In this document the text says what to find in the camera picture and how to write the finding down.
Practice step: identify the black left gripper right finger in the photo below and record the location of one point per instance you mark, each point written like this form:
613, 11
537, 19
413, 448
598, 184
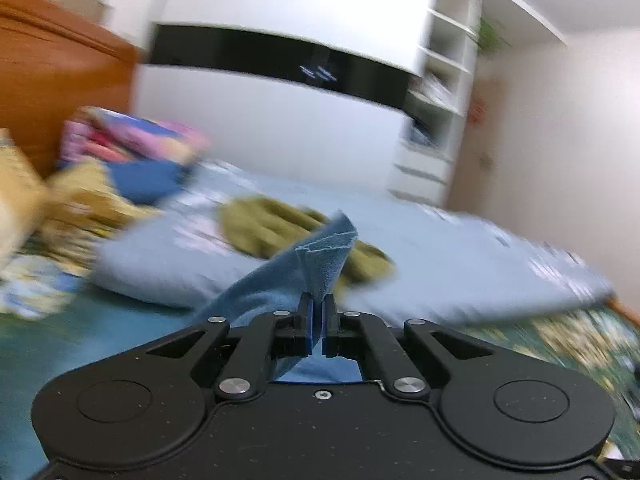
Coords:
340, 332

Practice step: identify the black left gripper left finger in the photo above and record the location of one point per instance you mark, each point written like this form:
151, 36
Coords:
294, 330

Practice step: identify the blue fleece garment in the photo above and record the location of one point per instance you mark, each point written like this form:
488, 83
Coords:
311, 265

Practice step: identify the olive green sweater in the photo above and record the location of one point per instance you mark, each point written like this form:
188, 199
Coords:
261, 226

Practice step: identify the light blue floral duvet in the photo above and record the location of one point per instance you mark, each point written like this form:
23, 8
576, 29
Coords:
448, 268

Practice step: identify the white open shelf unit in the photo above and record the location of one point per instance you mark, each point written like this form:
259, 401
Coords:
437, 103

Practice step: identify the brown wooden door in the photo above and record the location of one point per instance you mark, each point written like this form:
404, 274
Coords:
476, 158

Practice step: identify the dark blue pillow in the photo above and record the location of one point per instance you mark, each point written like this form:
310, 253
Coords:
147, 181

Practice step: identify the yellow cartoon pillow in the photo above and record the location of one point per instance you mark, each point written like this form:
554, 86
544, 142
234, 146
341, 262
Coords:
83, 211

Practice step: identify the teal floral bed sheet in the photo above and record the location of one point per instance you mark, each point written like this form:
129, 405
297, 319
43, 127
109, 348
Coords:
52, 321

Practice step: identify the white black sliding wardrobe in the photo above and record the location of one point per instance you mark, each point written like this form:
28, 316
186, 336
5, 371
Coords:
312, 90

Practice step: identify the red door decoration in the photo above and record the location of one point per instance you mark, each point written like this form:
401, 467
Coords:
477, 111

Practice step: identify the colourful folded cartoon quilt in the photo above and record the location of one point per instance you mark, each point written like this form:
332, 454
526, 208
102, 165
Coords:
115, 137

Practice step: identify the cream yellow pillow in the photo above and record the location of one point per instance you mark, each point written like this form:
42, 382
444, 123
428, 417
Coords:
23, 196

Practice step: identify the green hanging plant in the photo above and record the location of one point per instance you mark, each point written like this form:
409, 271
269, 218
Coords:
488, 38

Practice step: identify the wooden bed headboard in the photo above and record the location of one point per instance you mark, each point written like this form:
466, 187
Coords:
52, 63

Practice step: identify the beige boxes on headboard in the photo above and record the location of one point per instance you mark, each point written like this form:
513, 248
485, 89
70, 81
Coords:
95, 11

